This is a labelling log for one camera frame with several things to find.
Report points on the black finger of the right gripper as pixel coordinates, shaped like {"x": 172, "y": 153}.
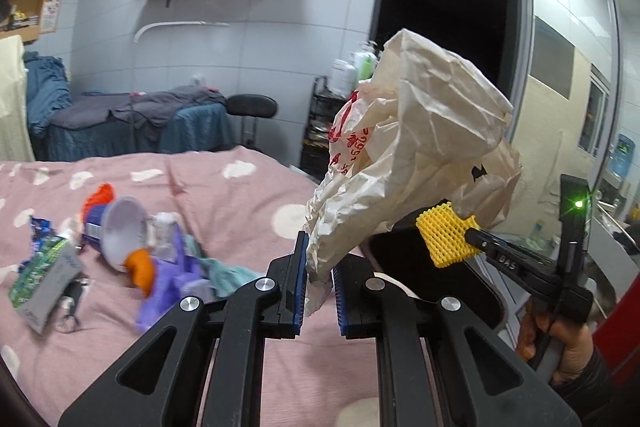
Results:
{"x": 530, "y": 271}

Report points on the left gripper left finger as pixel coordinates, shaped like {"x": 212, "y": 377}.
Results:
{"x": 201, "y": 363}

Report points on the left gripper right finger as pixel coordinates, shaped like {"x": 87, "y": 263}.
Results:
{"x": 438, "y": 363}

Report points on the yellow foam fruit net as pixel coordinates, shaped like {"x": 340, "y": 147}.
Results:
{"x": 443, "y": 232}

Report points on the purple instant noodle cup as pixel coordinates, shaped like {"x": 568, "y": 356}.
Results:
{"x": 117, "y": 229}

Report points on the white paper bag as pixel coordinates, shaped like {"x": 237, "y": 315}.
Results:
{"x": 428, "y": 126}

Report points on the right hand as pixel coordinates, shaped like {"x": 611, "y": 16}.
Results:
{"x": 574, "y": 339}

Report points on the teal plastic wrapper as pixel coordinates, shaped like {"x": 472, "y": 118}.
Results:
{"x": 223, "y": 280}

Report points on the purple plastic bag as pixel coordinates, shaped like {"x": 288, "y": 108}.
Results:
{"x": 174, "y": 280}

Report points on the blue water dispenser bottle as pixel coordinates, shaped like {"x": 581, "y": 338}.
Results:
{"x": 622, "y": 156}

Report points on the pink polka dot bed cover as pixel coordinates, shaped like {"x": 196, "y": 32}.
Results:
{"x": 235, "y": 209}

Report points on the green and grey snack box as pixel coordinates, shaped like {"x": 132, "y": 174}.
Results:
{"x": 43, "y": 281}

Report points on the massage bed with blue cover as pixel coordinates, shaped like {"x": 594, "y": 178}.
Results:
{"x": 105, "y": 125}

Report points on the blue snack wrapper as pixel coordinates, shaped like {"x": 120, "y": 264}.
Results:
{"x": 41, "y": 229}

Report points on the black stool chair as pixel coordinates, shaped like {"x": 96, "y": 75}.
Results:
{"x": 250, "y": 108}

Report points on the black storage trolley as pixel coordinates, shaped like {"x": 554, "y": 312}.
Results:
{"x": 323, "y": 106}

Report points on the white pump bottle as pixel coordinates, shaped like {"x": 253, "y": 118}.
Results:
{"x": 343, "y": 78}

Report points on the green lotion bottle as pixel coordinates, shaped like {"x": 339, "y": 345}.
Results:
{"x": 365, "y": 60}

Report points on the cream cloth on rack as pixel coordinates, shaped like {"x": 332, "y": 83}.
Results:
{"x": 15, "y": 142}

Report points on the pile of blue towels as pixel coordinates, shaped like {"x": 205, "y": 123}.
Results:
{"x": 47, "y": 92}

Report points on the white curved wall rail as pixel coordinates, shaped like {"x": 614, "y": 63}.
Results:
{"x": 174, "y": 23}

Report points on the wall poster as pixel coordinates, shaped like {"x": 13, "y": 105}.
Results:
{"x": 49, "y": 15}

